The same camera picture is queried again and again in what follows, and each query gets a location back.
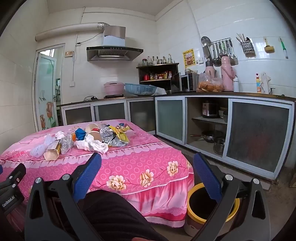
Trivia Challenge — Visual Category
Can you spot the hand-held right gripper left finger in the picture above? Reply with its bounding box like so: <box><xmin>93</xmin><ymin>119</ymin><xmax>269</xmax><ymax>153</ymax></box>
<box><xmin>24</xmin><ymin>152</ymin><xmax>103</xmax><ymax>241</ymax></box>

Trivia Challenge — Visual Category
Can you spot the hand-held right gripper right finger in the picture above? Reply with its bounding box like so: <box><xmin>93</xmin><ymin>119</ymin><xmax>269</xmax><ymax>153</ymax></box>
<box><xmin>192</xmin><ymin>152</ymin><xmax>274</xmax><ymax>241</ymax></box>

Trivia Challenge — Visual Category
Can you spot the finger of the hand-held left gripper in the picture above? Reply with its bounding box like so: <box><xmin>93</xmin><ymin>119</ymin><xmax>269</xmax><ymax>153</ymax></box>
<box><xmin>0</xmin><ymin>163</ymin><xmax>26</xmax><ymax>186</ymax></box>

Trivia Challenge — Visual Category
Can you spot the white tissue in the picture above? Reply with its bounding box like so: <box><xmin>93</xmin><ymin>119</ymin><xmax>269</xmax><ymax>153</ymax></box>
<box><xmin>76</xmin><ymin>136</ymin><xmax>109</xmax><ymax>154</ymax></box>

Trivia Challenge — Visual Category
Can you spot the yellow rimmed trash bin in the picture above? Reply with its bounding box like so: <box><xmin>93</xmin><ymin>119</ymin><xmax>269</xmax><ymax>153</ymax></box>
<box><xmin>184</xmin><ymin>183</ymin><xmax>241</xmax><ymax>237</ymax></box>

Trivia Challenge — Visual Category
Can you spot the white plastic bag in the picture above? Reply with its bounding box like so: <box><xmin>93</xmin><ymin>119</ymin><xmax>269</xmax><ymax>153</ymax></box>
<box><xmin>30</xmin><ymin>134</ymin><xmax>56</xmax><ymax>157</ymax></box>

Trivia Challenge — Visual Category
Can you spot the steel pot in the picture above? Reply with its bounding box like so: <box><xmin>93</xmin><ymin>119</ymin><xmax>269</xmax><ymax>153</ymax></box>
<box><xmin>213</xmin><ymin>137</ymin><xmax>226</xmax><ymax>155</ymax></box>

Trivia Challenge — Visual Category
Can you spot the brown paper carton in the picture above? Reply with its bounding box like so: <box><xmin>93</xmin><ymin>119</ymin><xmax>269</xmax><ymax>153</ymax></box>
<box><xmin>43</xmin><ymin>140</ymin><xmax>62</xmax><ymax>161</ymax></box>

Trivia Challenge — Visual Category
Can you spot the blue wrapper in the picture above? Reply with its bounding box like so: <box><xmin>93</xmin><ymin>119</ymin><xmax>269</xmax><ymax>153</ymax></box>
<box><xmin>75</xmin><ymin>127</ymin><xmax>87</xmax><ymax>141</ymax></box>

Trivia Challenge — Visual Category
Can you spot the silver foil wrapper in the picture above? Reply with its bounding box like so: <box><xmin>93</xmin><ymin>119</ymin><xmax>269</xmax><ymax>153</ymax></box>
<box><xmin>100</xmin><ymin>125</ymin><xmax>116</xmax><ymax>146</ymax></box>

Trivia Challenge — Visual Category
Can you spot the yellow snack wrapper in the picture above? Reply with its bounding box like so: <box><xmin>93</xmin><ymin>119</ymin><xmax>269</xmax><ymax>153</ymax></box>
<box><xmin>109</xmin><ymin>123</ymin><xmax>131</xmax><ymax>147</ymax></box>

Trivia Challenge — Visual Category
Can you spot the person's black trouser leg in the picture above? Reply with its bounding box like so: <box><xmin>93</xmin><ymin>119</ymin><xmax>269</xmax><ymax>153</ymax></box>
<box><xmin>77</xmin><ymin>190</ymin><xmax>169</xmax><ymax>241</ymax></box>

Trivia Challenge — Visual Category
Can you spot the pink floral blanket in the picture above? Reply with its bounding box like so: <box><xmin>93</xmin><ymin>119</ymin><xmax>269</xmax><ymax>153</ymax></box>
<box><xmin>0</xmin><ymin>119</ymin><xmax>195</xmax><ymax>232</ymax></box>

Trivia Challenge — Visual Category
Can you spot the stack of bowls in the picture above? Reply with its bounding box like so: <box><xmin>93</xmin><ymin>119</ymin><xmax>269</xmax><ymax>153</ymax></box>
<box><xmin>218</xmin><ymin>107</ymin><xmax>229</xmax><ymax>122</ymax></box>

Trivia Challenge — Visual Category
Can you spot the silver rice cooker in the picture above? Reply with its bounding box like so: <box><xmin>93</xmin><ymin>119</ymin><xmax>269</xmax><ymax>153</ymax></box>
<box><xmin>202</xmin><ymin>101</ymin><xmax>219</xmax><ymax>118</ymax></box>

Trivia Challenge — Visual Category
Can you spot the kitchen cabinet with sliding doors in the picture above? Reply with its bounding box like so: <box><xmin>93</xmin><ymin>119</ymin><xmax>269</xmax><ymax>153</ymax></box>
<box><xmin>57</xmin><ymin>91</ymin><xmax>296</xmax><ymax>183</ymax></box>

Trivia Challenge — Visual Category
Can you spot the glass door with flower print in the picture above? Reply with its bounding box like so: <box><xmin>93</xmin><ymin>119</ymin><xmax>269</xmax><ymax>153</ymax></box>
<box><xmin>32</xmin><ymin>44</ymin><xmax>65</xmax><ymax>131</ymax></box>

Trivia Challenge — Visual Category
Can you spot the pink plastic basin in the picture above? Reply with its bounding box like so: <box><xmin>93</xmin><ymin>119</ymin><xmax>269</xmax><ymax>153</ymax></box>
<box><xmin>104</xmin><ymin>82</ymin><xmax>125</xmax><ymax>95</ymax></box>

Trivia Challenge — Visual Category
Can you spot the plastic bag of orange snacks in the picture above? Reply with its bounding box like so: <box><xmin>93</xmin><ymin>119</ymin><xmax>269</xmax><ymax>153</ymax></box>
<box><xmin>196</xmin><ymin>73</ymin><xmax>223</xmax><ymax>93</ymax></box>

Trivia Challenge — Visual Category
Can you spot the silver microwave oven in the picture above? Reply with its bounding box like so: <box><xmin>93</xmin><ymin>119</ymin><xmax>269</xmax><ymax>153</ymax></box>
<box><xmin>181</xmin><ymin>74</ymin><xmax>200</xmax><ymax>92</ymax></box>

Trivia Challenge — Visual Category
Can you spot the blue plastic basket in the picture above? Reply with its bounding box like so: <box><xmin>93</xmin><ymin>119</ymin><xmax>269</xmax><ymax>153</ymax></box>
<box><xmin>124</xmin><ymin>83</ymin><xmax>156</xmax><ymax>96</ymax></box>

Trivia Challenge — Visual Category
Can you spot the tall pink thermos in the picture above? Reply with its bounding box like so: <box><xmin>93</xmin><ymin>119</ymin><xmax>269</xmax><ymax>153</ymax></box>
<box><xmin>221</xmin><ymin>56</ymin><xmax>236</xmax><ymax>91</ymax></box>

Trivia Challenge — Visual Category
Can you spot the small pink thermos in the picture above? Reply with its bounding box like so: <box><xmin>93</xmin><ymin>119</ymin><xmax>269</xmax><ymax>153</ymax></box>
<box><xmin>205</xmin><ymin>60</ymin><xmax>216</xmax><ymax>78</ymax></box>

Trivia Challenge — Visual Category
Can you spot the white cloth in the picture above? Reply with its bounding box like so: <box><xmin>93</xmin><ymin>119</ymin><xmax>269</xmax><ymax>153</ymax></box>
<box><xmin>260</xmin><ymin>72</ymin><xmax>271</xmax><ymax>94</ymax></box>

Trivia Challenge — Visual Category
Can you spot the row of seasoning jars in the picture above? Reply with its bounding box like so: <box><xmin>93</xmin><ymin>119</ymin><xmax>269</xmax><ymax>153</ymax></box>
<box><xmin>143</xmin><ymin>71</ymin><xmax>173</xmax><ymax>80</ymax></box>

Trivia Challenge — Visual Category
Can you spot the black range hood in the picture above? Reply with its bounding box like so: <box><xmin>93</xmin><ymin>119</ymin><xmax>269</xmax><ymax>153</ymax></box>
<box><xmin>87</xmin><ymin>25</ymin><xmax>144</xmax><ymax>62</ymax></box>

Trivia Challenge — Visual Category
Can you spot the black shelf rack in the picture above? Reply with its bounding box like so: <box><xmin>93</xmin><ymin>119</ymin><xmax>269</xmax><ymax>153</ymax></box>
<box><xmin>136</xmin><ymin>62</ymin><xmax>182</xmax><ymax>93</ymax></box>

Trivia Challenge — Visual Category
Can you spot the row of hanging kitchen utensils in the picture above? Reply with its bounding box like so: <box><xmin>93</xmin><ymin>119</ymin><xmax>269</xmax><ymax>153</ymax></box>
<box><xmin>201</xmin><ymin>36</ymin><xmax>238</xmax><ymax>66</ymax></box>

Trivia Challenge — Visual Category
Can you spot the row of glass bottles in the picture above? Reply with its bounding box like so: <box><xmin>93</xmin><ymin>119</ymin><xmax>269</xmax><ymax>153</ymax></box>
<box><xmin>142</xmin><ymin>54</ymin><xmax>176</xmax><ymax>66</ymax></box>

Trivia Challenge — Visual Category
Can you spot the metal chopstick holder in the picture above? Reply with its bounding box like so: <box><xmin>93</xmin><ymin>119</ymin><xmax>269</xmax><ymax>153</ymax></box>
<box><xmin>236</xmin><ymin>33</ymin><xmax>255</xmax><ymax>57</ymax></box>

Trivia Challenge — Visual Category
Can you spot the yellow dish brush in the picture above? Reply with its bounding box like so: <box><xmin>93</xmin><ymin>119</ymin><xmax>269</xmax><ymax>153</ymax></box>
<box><xmin>264</xmin><ymin>38</ymin><xmax>275</xmax><ymax>54</ymax></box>

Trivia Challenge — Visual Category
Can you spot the frying pan with red handle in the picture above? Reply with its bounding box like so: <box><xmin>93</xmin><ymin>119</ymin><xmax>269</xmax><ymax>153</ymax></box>
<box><xmin>190</xmin><ymin>131</ymin><xmax>214</xmax><ymax>143</ymax></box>

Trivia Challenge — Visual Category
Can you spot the yellow wall poster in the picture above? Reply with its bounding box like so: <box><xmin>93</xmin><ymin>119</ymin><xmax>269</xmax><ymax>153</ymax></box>
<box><xmin>183</xmin><ymin>49</ymin><xmax>196</xmax><ymax>66</ymax></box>

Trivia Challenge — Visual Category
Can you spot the white exhaust duct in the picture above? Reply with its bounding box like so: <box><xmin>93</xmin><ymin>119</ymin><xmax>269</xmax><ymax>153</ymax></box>
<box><xmin>35</xmin><ymin>22</ymin><xmax>107</xmax><ymax>42</ymax></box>

